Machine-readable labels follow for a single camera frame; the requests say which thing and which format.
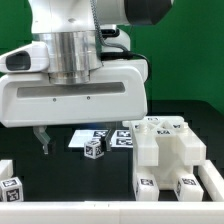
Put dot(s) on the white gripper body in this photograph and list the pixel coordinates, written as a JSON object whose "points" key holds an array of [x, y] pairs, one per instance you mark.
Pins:
{"points": [[115, 92]]}

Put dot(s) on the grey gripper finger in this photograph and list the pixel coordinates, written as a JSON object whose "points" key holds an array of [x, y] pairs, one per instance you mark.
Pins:
{"points": [[111, 129], [42, 136]]}

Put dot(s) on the white tagged cube nut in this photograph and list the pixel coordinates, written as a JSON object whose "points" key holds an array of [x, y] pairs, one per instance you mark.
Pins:
{"points": [[93, 149]]}

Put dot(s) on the white chair back frame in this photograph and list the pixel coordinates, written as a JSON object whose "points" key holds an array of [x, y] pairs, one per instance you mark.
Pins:
{"points": [[190, 148]]}

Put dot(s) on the white tagged cube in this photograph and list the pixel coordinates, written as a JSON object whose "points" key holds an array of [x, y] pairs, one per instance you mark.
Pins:
{"points": [[11, 190]]}

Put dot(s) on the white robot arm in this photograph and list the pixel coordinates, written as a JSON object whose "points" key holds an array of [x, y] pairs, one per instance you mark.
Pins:
{"points": [[79, 67]]}

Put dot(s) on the white marker sheet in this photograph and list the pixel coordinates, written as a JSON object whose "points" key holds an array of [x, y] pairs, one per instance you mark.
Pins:
{"points": [[120, 138]]}

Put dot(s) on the black camera on stand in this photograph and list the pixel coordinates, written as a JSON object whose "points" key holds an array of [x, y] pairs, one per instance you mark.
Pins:
{"points": [[110, 32]]}

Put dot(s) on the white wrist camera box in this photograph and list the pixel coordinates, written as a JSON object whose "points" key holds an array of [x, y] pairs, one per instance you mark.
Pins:
{"points": [[30, 58]]}

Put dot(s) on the white front rail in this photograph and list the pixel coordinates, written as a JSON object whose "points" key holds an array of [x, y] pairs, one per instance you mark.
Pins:
{"points": [[112, 213]]}

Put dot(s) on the white right corner bracket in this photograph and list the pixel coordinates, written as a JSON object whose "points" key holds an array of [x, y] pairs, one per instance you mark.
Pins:
{"points": [[212, 180]]}

